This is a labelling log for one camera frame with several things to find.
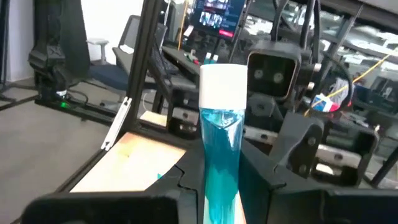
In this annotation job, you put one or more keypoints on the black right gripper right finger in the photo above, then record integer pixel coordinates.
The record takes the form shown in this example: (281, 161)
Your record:
(311, 208)

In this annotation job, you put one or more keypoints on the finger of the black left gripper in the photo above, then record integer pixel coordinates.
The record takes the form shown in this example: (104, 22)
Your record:
(298, 146)

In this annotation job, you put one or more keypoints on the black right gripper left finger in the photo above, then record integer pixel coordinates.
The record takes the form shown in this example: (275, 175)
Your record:
(124, 208)

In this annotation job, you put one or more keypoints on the blue mouthwash bottle white cap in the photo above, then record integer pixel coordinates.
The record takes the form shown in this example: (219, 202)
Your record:
(222, 140)

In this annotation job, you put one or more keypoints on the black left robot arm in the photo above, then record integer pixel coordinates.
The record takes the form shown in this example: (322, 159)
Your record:
(312, 31)

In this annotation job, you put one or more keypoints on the red white blue package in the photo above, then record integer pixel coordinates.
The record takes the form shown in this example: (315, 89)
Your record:
(325, 104)

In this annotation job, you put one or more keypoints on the black office chair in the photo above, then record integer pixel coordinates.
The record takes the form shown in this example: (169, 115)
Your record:
(109, 74)

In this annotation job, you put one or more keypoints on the lit computer screen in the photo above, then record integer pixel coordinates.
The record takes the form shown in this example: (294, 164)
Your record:
(217, 15)

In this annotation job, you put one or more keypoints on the black device with green light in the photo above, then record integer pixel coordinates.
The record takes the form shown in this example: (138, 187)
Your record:
(48, 71)

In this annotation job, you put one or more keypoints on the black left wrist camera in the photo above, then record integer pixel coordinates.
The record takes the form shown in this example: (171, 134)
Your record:
(273, 74)

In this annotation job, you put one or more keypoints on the silver aluminium bracket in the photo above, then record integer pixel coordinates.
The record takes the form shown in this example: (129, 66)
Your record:
(116, 124)

